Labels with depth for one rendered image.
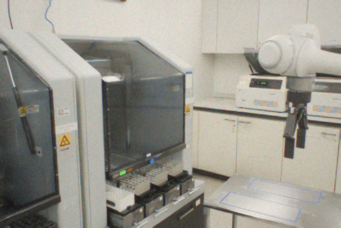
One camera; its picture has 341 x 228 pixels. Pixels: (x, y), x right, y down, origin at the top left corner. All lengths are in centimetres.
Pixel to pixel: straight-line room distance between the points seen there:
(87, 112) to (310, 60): 85
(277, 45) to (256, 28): 296
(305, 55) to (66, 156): 92
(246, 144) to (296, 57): 283
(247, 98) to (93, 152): 247
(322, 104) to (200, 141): 145
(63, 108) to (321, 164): 274
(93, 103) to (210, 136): 267
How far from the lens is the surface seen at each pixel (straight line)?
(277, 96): 349
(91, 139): 139
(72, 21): 271
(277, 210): 162
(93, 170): 144
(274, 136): 358
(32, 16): 253
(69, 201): 140
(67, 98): 129
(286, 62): 92
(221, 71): 443
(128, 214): 154
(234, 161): 383
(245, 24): 392
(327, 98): 339
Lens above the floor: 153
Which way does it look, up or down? 11 degrees down
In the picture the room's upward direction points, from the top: straight up
